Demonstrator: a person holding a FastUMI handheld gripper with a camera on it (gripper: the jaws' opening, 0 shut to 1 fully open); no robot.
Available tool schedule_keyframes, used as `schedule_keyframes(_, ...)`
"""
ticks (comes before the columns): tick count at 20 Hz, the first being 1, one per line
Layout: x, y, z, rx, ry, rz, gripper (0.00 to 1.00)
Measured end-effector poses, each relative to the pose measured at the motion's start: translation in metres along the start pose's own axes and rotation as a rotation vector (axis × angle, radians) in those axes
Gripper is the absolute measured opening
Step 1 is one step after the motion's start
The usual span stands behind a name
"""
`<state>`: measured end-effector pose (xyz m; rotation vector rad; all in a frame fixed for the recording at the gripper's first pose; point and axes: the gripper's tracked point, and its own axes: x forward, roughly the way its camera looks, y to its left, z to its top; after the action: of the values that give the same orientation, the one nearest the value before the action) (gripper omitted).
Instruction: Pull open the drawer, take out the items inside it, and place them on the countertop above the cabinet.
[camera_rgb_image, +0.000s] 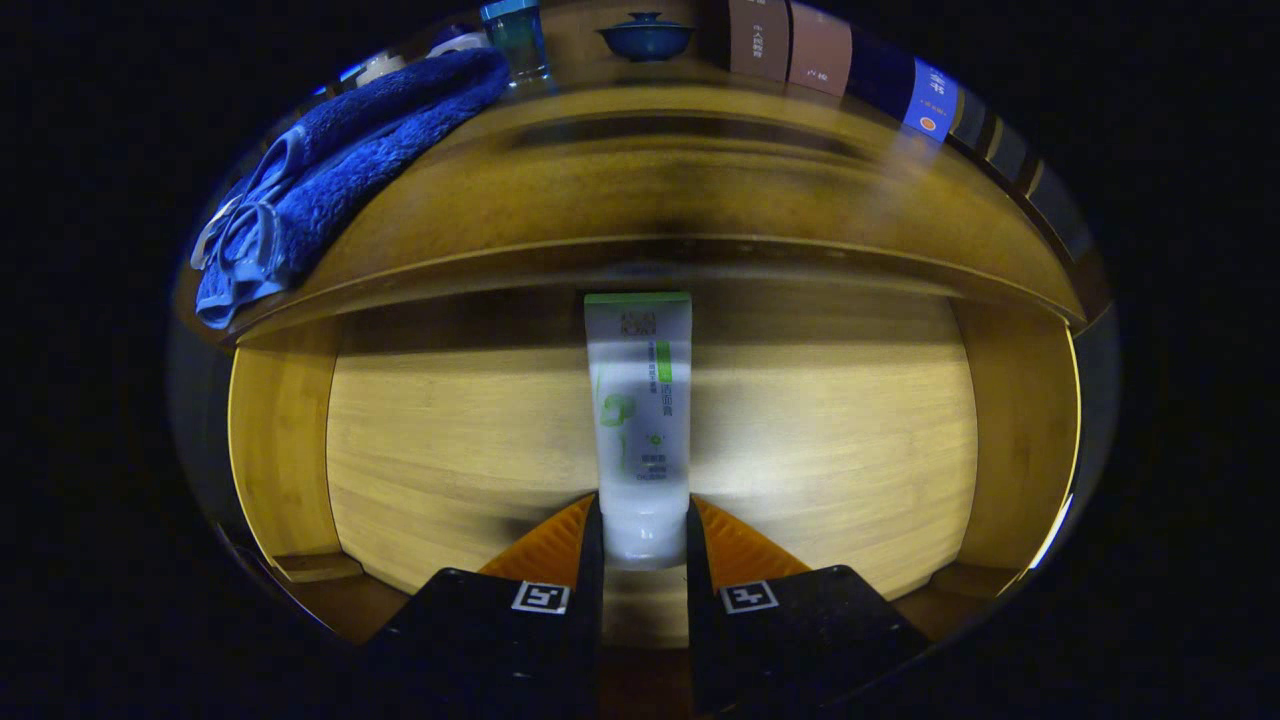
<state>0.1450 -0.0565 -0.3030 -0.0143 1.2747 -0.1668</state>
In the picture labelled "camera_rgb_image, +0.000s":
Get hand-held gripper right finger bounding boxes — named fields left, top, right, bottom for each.
left=685, top=495, right=931, bottom=720

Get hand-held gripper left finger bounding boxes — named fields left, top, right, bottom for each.
left=365, top=492, right=606, bottom=720

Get white green cleanser tube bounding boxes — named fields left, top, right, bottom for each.
left=584, top=291, right=693, bottom=571

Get wooden countertop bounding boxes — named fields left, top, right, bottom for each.
left=230, top=75, right=1086, bottom=341

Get blue folded towel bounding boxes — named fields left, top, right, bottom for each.
left=190, top=47, right=511, bottom=331

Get blue book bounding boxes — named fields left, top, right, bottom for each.
left=848, top=35, right=961, bottom=143

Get reddish brown book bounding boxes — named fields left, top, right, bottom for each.
left=786, top=3, right=854, bottom=98

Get white bottle with blue cap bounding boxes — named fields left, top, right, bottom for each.
left=430, top=25, right=491, bottom=58

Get teal transparent bottle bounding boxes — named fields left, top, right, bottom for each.
left=480, top=0, right=551, bottom=89

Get dark brown book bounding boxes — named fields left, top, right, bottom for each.
left=727, top=0, right=793, bottom=83

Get dark blue lidded teacup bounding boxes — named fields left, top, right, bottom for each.
left=597, top=12, right=696, bottom=63

